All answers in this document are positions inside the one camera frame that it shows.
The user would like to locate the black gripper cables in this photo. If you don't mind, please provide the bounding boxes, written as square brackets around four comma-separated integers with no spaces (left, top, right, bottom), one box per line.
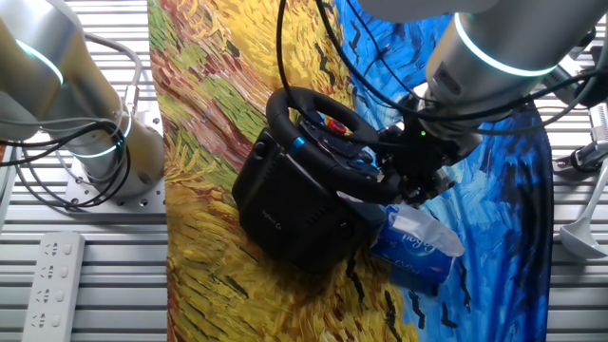
[275,0,608,143]

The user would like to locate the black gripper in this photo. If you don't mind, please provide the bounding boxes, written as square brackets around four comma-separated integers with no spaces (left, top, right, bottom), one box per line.
[374,118,484,206]

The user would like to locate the black steering wheel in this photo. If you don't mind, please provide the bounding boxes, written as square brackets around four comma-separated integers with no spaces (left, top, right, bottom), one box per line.
[265,85,412,205]

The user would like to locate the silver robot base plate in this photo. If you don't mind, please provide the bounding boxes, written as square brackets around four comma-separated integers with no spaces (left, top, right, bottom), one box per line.
[64,106,168,214]

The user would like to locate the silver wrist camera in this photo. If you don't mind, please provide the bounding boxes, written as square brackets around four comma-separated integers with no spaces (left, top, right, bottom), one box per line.
[541,28,599,105]

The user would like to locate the white power strip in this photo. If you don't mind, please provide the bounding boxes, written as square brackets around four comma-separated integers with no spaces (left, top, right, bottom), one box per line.
[21,231,86,342]

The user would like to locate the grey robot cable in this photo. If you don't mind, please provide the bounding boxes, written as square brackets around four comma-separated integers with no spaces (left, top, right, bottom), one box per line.
[78,30,143,115]

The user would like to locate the blue tissue pack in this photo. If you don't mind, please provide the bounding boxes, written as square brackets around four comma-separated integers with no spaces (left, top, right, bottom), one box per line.
[369,204,466,285]

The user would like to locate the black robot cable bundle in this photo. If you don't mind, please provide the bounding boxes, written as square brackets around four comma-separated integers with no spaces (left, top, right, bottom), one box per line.
[0,111,134,206]

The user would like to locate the painted wheatfield cloth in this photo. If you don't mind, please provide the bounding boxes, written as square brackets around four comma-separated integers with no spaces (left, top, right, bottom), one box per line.
[145,0,556,342]

